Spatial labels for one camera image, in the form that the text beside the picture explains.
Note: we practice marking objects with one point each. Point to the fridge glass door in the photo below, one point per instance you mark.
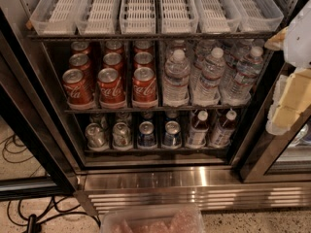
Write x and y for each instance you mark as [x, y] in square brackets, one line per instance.
[271, 158]

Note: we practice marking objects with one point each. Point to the front left water bottle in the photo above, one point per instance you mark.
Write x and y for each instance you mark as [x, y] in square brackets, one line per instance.
[176, 76]

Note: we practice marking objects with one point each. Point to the stainless steel fridge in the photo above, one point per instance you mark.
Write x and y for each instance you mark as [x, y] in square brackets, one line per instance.
[34, 103]

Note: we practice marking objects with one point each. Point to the clear plastic food container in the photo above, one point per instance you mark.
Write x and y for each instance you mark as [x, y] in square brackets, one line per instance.
[172, 218]

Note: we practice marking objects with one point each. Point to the brown drink bottle right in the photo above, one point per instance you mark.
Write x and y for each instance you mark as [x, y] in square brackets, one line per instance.
[223, 129]

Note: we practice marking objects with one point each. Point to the second row left coke can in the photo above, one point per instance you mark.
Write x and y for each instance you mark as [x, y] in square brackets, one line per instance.
[82, 62]

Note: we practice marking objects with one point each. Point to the second row right coke can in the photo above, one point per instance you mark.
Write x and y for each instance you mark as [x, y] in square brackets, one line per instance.
[143, 59]

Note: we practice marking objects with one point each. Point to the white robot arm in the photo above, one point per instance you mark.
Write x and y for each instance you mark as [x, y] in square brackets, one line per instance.
[297, 52]

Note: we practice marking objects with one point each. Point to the brown drink bottle left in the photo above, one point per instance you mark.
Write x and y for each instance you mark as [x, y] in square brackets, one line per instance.
[198, 128]

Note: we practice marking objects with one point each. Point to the silver can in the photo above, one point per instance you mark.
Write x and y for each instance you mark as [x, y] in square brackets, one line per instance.
[121, 134]
[95, 135]

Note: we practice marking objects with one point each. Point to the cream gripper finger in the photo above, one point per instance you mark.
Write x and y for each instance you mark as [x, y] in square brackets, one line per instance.
[276, 42]
[295, 99]

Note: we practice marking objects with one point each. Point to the blue can bottom left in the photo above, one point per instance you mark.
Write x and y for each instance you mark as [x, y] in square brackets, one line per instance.
[146, 136]

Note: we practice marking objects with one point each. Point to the front middle water bottle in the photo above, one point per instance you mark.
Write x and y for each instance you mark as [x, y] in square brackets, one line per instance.
[211, 74]

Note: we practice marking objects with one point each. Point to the blue can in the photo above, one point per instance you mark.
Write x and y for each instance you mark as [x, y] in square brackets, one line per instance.
[146, 136]
[172, 135]

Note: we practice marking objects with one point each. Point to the brown drink bottle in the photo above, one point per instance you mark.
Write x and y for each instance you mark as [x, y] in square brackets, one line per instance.
[198, 128]
[223, 129]

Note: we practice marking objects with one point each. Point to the blue can bottom right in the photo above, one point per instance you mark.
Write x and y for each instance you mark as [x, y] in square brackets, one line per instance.
[172, 135]

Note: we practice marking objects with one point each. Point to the front right water bottle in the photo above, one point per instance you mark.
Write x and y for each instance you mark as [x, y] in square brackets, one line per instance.
[246, 73]

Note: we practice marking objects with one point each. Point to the water bottle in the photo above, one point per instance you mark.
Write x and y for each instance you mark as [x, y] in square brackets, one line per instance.
[246, 73]
[211, 74]
[176, 76]

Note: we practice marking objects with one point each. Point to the second row coke can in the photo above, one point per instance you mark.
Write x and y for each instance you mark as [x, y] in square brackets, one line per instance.
[143, 59]
[82, 62]
[114, 60]

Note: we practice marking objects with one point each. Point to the second row middle coke can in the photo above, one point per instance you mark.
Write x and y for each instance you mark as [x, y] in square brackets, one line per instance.
[114, 60]

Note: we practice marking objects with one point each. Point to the silver can bottom left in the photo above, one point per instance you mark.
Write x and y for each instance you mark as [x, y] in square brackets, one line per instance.
[95, 135]

